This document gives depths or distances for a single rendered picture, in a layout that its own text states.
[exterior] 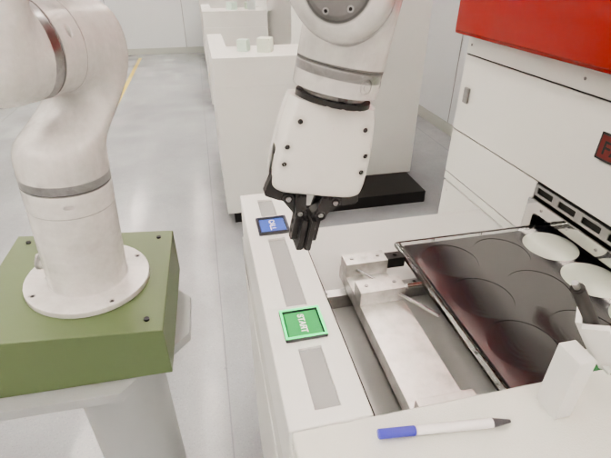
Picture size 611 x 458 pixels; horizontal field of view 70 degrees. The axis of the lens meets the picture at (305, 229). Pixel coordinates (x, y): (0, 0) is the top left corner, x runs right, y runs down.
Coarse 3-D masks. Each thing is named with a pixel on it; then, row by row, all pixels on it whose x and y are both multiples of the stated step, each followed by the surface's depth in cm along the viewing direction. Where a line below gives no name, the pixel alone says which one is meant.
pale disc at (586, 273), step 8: (568, 264) 80; (576, 264) 80; (584, 264) 80; (592, 264) 80; (560, 272) 78; (568, 272) 78; (576, 272) 78; (584, 272) 78; (592, 272) 78; (600, 272) 78; (608, 272) 78; (568, 280) 76; (584, 280) 76; (592, 280) 76; (600, 280) 76; (608, 280) 76; (592, 288) 74; (600, 288) 74; (608, 288) 74; (600, 296) 73; (608, 296) 73
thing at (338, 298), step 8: (408, 280) 84; (416, 280) 84; (344, 288) 82; (416, 288) 84; (328, 296) 80; (336, 296) 80; (344, 296) 81; (336, 304) 81; (344, 304) 82; (352, 304) 82
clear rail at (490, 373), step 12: (408, 264) 81; (420, 276) 77; (432, 288) 74; (444, 312) 69; (456, 324) 67; (468, 336) 64; (468, 348) 63; (480, 360) 61; (492, 372) 59; (504, 384) 57
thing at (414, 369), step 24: (360, 312) 74; (384, 312) 72; (408, 312) 72; (384, 336) 68; (408, 336) 68; (384, 360) 64; (408, 360) 64; (432, 360) 64; (408, 384) 60; (432, 384) 60; (456, 384) 60; (408, 408) 57
